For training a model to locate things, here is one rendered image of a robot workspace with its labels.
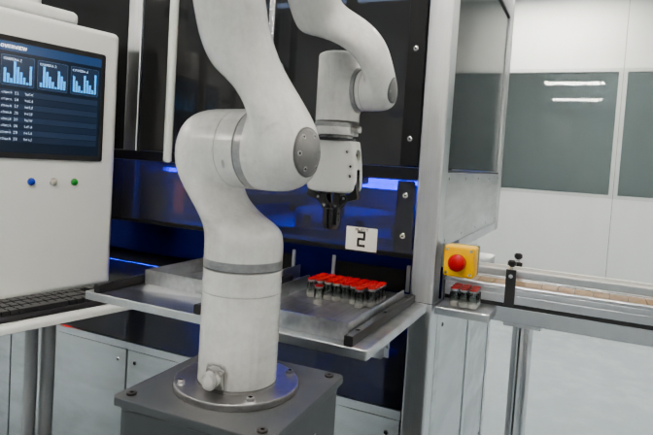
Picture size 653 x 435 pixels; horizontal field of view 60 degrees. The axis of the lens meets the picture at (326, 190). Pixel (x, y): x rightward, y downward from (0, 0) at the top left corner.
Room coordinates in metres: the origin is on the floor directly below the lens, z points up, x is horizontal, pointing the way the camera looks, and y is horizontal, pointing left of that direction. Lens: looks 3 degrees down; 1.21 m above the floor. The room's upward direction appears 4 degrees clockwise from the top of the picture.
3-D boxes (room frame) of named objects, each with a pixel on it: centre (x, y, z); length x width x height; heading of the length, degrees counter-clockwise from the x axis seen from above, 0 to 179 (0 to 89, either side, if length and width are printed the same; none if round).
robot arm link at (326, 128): (1.08, -0.01, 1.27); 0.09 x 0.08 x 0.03; 65
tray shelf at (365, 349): (1.35, 0.13, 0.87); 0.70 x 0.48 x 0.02; 65
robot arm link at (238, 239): (0.87, 0.15, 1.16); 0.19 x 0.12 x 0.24; 60
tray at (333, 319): (1.24, -0.01, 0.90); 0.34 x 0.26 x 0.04; 155
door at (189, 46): (1.66, 0.38, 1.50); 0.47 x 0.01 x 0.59; 65
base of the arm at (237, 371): (0.85, 0.12, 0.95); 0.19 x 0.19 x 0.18
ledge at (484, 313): (1.37, -0.37, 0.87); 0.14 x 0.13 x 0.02; 155
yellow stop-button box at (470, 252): (1.34, -0.33, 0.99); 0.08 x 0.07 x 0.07; 155
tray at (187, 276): (1.48, 0.25, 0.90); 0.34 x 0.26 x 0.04; 155
